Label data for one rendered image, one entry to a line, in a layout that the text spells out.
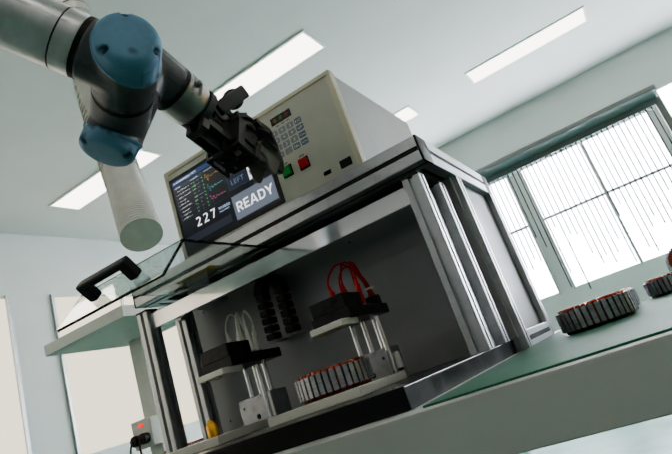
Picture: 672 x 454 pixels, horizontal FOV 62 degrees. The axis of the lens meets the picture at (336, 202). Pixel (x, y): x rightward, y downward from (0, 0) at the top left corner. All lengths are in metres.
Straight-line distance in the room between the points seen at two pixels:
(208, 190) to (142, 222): 1.11
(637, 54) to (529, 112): 1.33
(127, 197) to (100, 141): 1.60
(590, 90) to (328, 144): 6.58
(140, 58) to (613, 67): 7.09
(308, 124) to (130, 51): 0.46
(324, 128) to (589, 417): 0.70
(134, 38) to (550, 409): 0.54
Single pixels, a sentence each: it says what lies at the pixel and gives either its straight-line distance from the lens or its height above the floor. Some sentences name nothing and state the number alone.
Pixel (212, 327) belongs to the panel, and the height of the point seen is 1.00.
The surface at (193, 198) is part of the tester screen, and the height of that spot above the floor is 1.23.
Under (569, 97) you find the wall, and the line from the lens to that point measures 7.49.
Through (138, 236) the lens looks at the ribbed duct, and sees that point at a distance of 2.29.
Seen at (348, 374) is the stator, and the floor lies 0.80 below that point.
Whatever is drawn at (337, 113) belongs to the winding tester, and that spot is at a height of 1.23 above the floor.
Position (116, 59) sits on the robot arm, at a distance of 0.66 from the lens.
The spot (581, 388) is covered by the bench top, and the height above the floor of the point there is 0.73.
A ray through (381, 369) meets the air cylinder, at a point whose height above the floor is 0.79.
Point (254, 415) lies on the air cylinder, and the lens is 1.08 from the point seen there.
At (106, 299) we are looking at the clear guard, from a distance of 0.92.
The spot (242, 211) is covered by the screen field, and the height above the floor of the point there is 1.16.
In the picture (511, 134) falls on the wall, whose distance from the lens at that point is 7.49.
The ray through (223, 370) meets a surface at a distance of 0.99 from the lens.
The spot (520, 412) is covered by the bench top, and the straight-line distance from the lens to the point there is 0.48.
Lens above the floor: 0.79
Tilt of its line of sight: 18 degrees up
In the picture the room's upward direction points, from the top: 19 degrees counter-clockwise
